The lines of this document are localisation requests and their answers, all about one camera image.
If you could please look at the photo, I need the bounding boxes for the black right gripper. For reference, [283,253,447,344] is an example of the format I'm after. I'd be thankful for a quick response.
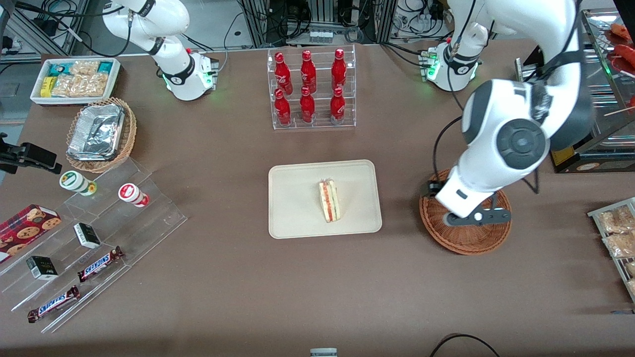
[0,133,63,174]

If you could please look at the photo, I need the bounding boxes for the triangular sandwich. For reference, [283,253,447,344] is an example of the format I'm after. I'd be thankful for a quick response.
[318,179,341,223]

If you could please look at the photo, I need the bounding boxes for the round brown wicker basket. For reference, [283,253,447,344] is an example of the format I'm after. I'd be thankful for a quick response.
[419,169,512,256]

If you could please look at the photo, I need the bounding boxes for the light tan wicker basket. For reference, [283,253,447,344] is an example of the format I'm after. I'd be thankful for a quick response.
[65,97,137,174]

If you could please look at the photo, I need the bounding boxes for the beige plastic tray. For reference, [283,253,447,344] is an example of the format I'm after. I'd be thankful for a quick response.
[268,160,382,239]

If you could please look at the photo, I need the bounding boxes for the green lid yogurt cup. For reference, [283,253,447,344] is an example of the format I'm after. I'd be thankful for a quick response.
[59,170,97,197]

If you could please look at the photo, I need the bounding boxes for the silver foil packets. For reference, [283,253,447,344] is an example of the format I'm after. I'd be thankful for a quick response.
[67,103,126,162]

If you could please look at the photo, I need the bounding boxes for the white rectangular snack tub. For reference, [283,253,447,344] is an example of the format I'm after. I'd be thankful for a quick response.
[30,58,121,106]

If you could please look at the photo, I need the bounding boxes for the red chocolate chip cookie box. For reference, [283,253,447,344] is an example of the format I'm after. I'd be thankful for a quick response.
[0,204,63,263]

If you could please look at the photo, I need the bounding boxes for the clear bag of crackers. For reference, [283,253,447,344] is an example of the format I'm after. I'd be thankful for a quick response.
[69,60,101,76]
[51,73,110,98]

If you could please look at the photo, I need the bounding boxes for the small black carton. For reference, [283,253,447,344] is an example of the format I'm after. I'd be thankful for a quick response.
[26,256,59,281]
[73,223,101,249]

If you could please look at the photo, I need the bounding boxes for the red lid yogurt cup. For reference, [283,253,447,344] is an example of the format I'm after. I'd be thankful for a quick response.
[118,183,150,208]

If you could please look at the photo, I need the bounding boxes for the black hot dog warmer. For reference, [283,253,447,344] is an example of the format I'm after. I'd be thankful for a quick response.
[516,9,635,174]

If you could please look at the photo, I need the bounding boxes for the Snickers chocolate bar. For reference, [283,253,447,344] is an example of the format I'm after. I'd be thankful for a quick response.
[77,246,125,283]
[27,285,81,323]

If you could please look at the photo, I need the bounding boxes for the clear acrylic stepped display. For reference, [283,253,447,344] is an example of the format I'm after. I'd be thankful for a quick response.
[0,158,188,334]

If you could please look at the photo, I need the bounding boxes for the red cola bottle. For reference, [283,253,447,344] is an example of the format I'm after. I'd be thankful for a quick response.
[274,52,293,95]
[300,86,316,123]
[330,87,346,124]
[331,48,347,92]
[274,88,292,126]
[301,50,317,94]

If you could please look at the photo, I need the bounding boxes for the clear acrylic bottle rack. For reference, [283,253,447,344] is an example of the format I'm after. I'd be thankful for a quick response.
[267,45,357,130]

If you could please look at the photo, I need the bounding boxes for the metal equipment rack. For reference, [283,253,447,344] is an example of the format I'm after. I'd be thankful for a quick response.
[237,0,447,48]

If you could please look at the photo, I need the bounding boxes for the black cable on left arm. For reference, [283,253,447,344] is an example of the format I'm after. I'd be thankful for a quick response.
[428,117,541,197]

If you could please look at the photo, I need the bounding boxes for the black cable loop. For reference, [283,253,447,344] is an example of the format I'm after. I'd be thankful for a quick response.
[429,334,502,357]

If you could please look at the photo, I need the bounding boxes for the grey wire rack tray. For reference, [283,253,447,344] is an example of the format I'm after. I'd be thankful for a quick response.
[588,197,635,303]

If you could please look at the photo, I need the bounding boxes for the aluminium frame with cables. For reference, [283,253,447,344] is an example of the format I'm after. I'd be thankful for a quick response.
[0,0,90,62]

